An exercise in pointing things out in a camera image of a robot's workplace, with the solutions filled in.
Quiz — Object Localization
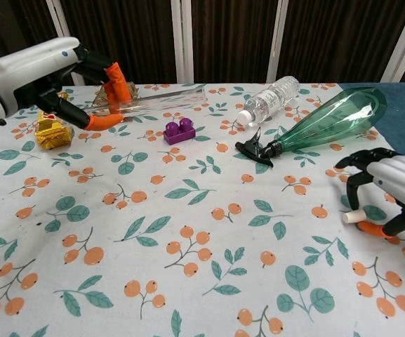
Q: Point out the clear glass test tube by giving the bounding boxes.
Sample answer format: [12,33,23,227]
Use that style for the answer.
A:
[82,87,208,119]

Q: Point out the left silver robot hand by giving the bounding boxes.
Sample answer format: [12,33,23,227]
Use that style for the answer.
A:
[0,37,133,133]

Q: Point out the clear plastic water bottle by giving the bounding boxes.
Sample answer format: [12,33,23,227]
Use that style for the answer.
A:
[237,75,300,127]

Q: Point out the floral print tablecloth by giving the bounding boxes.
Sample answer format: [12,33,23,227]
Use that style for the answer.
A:
[0,82,405,337]

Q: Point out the green spray bottle black trigger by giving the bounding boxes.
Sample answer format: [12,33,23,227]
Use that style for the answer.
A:
[235,87,388,168]

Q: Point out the small white block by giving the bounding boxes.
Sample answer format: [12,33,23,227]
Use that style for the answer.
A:
[342,209,367,224]

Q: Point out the yellow snack packet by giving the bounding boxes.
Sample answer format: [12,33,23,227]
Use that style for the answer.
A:
[35,90,75,151]

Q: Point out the dark folding screen white frames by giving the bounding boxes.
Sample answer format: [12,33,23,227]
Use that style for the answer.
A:
[0,0,405,92]

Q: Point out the purple toy brick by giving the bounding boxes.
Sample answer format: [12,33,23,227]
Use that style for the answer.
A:
[163,118,196,145]

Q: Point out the gold foil packet red print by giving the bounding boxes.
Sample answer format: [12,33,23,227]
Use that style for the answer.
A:
[91,81,139,108]

